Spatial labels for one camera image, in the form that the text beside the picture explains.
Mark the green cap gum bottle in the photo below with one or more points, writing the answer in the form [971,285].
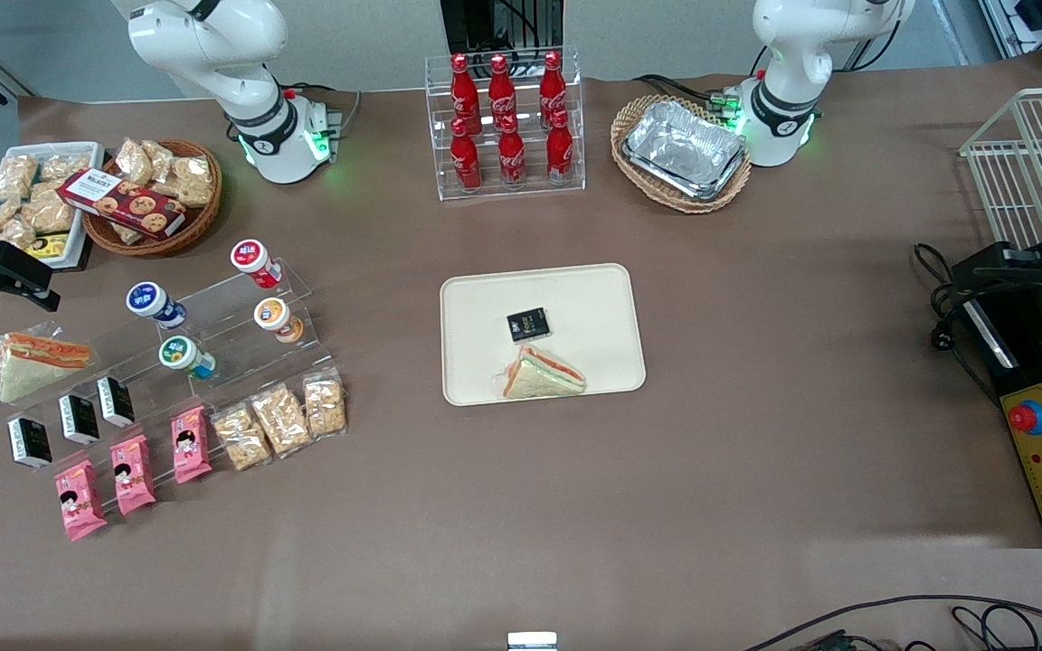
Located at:
[184,355]

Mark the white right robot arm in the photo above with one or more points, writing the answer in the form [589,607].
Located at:
[213,45]

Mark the blue cap gum bottle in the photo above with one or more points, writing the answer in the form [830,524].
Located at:
[152,301]

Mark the red cap gum bottle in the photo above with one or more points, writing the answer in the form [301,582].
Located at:
[254,260]

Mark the orange cap gum bottle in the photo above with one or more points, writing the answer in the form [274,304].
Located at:
[276,317]

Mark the beige plastic tray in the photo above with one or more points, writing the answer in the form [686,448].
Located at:
[593,307]

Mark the yellow and black packet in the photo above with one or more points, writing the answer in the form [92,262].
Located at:
[49,246]

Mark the large wrapped triangle sandwich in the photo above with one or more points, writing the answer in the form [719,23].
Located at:
[33,366]

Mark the red cookie box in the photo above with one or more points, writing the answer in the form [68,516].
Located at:
[123,203]

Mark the white rectangular dish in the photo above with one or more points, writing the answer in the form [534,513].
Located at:
[78,154]

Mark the black and white small box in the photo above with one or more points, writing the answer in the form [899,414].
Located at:
[80,419]
[115,401]
[30,442]

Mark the red emergency stop button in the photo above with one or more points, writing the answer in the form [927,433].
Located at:
[1027,417]

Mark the brown wicker basket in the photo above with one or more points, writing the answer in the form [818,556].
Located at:
[200,221]

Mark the dark slanted bar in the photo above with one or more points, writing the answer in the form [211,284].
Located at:
[1,70]

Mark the pink cartoon snack packet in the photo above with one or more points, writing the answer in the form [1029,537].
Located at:
[133,475]
[191,445]
[80,500]

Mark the clear acrylic tiered stand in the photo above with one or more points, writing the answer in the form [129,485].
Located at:
[241,357]

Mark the clear bag of rice crisps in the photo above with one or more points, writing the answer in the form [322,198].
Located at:
[281,420]
[242,438]
[325,406]

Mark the stack of foil trays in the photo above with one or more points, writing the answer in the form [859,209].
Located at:
[684,149]

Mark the light wicker basket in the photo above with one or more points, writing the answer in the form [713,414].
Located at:
[639,185]

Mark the red cola bottle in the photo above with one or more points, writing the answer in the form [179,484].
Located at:
[465,163]
[502,86]
[553,81]
[511,158]
[462,86]
[560,152]

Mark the small black snack packet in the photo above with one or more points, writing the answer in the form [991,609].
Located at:
[528,325]

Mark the clear acrylic bottle rack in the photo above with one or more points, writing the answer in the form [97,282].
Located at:
[530,192]

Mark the small wrapped triangle sandwich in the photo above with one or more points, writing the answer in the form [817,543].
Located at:
[541,375]

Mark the black equipment rack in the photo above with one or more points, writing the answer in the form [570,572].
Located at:
[503,23]

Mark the metal frame shelf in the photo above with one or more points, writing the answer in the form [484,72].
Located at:
[1037,23]

